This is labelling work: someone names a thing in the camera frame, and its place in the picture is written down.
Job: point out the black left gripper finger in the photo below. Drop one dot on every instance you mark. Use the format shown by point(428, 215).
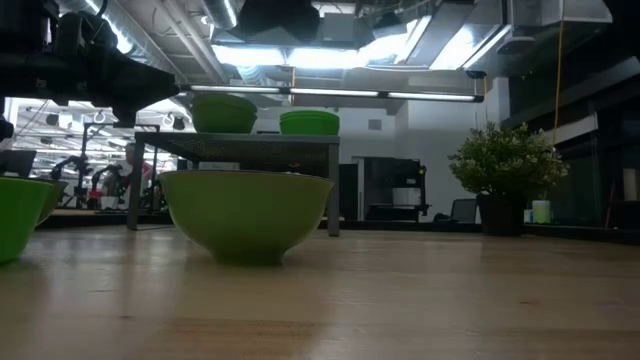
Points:
point(150, 85)

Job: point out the olive green bowl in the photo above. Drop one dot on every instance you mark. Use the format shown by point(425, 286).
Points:
point(245, 215)

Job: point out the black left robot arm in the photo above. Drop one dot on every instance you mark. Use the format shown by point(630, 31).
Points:
point(25, 65)

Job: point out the background black robot arm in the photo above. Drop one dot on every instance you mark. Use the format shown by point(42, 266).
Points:
point(75, 162)
point(107, 172)

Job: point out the person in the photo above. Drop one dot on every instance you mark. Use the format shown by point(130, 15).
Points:
point(134, 170)

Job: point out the long light bar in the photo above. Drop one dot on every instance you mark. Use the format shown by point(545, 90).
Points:
point(330, 93)

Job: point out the grey perforated metal shelf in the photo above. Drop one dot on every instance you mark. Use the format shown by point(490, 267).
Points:
point(235, 141)

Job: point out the dark computer monitor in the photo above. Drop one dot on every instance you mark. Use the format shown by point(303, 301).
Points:
point(17, 162)

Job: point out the grey office chair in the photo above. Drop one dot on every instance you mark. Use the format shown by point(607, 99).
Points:
point(464, 210)

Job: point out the small potted green plant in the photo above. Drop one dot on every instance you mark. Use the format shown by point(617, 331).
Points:
point(505, 160)

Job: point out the pale green cup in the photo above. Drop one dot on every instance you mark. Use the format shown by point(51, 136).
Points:
point(541, 211)

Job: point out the grey wall vent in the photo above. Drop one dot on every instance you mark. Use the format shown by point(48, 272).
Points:
point(374, 124)

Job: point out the black security camera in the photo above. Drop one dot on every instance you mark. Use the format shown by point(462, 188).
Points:
point(475, 74)

